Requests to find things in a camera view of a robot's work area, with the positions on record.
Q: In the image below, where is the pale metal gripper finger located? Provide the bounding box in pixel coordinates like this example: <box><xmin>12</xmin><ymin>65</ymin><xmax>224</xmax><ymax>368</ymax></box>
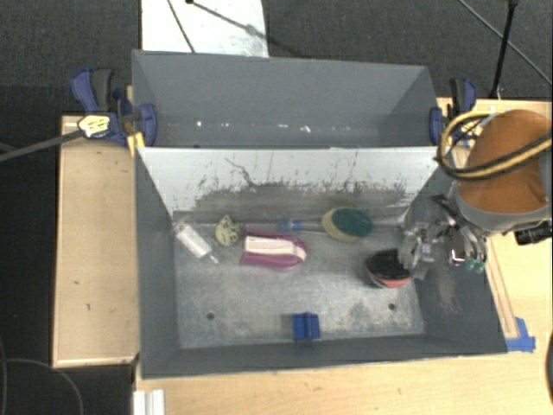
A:
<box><xmin>410</xmin><ymin>248</ymin><xmax>430</xmax><ymax>282</ymax></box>
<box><xmin>397</xmin><ymin>227</ymin><xmax>419</xmax><ymax>271</ymax></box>

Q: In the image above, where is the grey metal bin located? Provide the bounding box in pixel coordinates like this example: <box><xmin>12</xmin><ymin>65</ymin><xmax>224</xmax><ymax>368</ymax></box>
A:
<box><xmin>129</xmin><ymin>48</ymin><xmax>509</xmax><ymax>380</ymax></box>

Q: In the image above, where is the pale wood board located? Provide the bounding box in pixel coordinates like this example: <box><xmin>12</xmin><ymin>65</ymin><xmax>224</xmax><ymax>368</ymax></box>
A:
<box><xmin>51</xmin><ymin>114</ymin><xmax>142</xmax><ymax>369</ymax></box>

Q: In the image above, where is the black cylinder on white bracket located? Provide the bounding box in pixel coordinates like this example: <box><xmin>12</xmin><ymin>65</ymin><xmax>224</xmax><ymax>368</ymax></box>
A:
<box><xmin>513</xmin><ymin>219</ymin><xmax>553</xmax><ymax>246</ymax></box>

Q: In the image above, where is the green and yellow sponge brush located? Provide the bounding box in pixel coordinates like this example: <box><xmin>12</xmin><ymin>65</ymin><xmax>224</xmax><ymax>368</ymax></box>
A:
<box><xmin>276</xmin><ymin>207</ymin><xmax>375</xmax><ymax>244</ymax></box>

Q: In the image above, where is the beige speckled egg toy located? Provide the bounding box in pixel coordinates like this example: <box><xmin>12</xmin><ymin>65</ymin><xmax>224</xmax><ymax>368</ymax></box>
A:
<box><xmin>214</xmin><ymin>214</ymin><xmax>244</xmax><ymax>247</ymax></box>

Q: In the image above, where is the black and red round object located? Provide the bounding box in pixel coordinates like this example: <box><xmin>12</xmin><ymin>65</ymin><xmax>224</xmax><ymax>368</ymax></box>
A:
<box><xmin>365</xmin><ymin>248</ymin><xmax>414</xmax><ymax>290</ymax></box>

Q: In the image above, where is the clear plastic bottle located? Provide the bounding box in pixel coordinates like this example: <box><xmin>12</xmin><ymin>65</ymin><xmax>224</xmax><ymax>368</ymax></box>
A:
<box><xmin>172</xmin><ymin>220</ymin><xmax>220</xmax><ymax>265</ymax></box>

